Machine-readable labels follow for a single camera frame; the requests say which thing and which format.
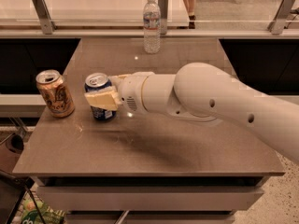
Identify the clear plastic water bottle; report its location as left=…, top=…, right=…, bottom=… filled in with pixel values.
left=143, top=0, right=161, bottom=54

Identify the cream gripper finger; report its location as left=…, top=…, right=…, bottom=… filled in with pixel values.
left=84, top=87, right=121, bottom=111
left=109, top=74, right=129, bottom=88

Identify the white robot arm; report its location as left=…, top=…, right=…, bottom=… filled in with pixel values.
left=85, top=63, right=299, bottom=163

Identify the grey cabinet drawer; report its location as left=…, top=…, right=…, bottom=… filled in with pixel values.
left=37, top=187, right=263, bottom=211

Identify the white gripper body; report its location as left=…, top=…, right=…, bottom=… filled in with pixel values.
left=117, top=72, right=153, bottom=114

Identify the middle metal glass bracket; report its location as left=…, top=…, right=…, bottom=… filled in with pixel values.
left=158, top=0, right=168, bottom=35

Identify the blue pepsi can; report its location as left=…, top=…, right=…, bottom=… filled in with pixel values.
left=84, top=73, right=116, bottom=121

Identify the orange soda can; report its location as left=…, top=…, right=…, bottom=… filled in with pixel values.
left=36, top=70, right=75, bottom=118

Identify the left metal glass bracket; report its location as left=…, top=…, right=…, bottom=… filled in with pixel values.
left=32, top=0, right=55, bottom=35

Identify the black bin at left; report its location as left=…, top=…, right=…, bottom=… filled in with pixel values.
left=0, top=171, right=34, bottom=224

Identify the right metal glass bracket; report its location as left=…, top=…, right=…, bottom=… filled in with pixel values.
left=268, top=0, right=296, bottom=35

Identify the metal glass bracket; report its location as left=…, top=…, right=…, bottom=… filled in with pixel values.
left=158, top=0, right=168, bottom=35
left=32, top=0, right=55, bottom=35
left=268, top=0, right=296, bottom=35

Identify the green snack bag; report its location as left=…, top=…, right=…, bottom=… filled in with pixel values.
left=21, top=199, right=65, bottom=224

